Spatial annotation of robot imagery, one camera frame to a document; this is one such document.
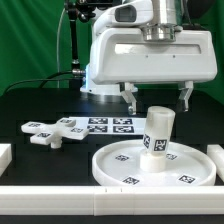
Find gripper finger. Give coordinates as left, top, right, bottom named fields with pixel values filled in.
left=119, top=82, right=137, bottom=115
left=177, top=81, right=194, bottom=112

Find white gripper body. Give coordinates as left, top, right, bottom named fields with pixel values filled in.
left=89, top=28, right=217, bottom=84

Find white round table top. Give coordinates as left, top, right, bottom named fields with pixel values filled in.
left=92, top=140, right=216, bottom=187

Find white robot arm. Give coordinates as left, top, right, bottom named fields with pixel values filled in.
left=85, top=0, right=217, bottom=115

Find white marker sheet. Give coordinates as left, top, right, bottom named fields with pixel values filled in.
left=75, top=117, right=146, bottom=135

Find white cross-shaped table base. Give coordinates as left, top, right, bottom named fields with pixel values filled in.
left=21, top=118, right=89, bottom=149

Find white left barrier block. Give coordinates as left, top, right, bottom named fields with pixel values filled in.
left=0, top=144, right=12, bottom=176

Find black cable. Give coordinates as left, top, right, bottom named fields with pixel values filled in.
left=3, top=70, right=75, bottom=94

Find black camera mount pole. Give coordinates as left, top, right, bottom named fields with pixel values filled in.
left=64, top=0, right=114, bottom=87

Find grey cable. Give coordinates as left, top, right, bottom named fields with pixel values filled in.
left=56, top=7, right=67, bottom=89

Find white front barrier rail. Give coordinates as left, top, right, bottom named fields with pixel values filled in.
left=0, top=186, right=224, bottom=216

